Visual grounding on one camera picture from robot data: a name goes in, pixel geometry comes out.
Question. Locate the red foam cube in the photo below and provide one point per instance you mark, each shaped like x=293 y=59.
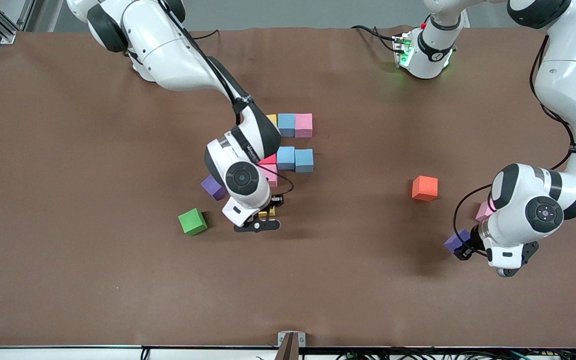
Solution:
x=271 y=160

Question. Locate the yellow foam cube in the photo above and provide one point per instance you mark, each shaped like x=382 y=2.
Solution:
x=268 y=213
x=272 y=120

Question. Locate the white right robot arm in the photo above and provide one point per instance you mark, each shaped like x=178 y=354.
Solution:
x=168 y=50

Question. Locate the pink foam cube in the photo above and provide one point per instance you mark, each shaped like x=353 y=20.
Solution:
x=483 y=212
x=272 y=176
x=303 y=125

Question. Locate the brown table mat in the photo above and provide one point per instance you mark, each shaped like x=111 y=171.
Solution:
x=118 y=280

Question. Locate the purple foam cube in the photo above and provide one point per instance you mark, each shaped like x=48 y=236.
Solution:
x=453 y=241
x=210 y=186

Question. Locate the green foam cube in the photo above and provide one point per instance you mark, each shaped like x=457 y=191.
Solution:
x=192 y=221

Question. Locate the aluminium frame profile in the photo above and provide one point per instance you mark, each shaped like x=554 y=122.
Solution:
x=8 y=36

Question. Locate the metal table edge bracket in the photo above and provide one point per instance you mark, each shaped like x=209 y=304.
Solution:
x=282 y=339

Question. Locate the orange foam cube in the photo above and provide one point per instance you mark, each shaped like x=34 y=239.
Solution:
x=425 y=188

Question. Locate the light blue foam cube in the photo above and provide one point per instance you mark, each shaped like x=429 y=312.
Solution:
x=304 y=160
x=286 y=125
x=286 y=158

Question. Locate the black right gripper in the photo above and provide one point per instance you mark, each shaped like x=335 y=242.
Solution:
x=274 y=201

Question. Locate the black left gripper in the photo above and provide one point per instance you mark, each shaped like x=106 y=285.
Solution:
x=472 y=244

